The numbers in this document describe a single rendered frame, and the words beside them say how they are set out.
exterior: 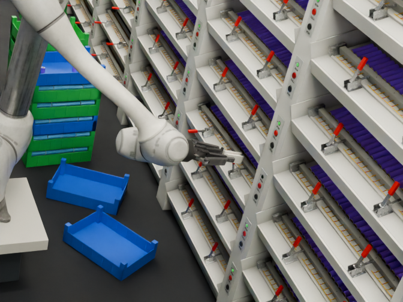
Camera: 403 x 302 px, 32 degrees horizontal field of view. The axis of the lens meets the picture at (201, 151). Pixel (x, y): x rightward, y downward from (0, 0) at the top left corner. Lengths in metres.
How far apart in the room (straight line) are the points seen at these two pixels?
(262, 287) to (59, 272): 0.77
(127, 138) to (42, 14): 0.44
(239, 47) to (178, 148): 0.55
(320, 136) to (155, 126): 0.47
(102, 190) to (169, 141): 1.10
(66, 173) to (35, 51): 0.93
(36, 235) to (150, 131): 0.60
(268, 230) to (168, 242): 0.72
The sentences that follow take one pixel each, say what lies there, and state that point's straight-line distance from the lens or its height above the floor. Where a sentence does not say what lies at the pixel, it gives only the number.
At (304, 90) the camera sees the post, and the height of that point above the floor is 0.97.
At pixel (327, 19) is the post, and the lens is 1.94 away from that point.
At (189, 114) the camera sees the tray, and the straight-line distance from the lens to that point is 2.75.
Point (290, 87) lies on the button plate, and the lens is 2.04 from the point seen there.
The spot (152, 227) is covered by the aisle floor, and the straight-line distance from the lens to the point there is 2.91.
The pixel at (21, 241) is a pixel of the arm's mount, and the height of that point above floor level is 0.24.
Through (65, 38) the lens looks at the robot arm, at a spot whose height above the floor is 0.92.
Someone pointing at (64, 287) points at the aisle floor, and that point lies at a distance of 2.58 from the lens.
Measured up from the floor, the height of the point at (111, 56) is 0.14.
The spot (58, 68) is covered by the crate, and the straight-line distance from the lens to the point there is 3.10.
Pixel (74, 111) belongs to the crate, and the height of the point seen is 0.27.
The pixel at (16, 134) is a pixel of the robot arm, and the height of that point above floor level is 0.48.
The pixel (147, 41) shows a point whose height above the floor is 0.49.
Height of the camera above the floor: 1.76
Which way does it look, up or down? 30 degrees down
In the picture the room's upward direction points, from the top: 14 degrees clockwise
